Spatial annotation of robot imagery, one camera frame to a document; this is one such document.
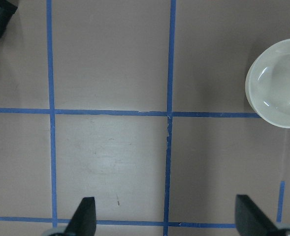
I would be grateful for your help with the cream ceramic bowl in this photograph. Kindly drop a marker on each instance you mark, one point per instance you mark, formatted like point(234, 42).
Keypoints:
point(267, 85)

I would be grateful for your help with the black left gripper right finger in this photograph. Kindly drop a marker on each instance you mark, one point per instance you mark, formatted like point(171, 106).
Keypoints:
point(250, 219)

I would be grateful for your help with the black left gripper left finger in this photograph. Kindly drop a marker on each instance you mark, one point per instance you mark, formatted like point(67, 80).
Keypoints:
point(84, 221)

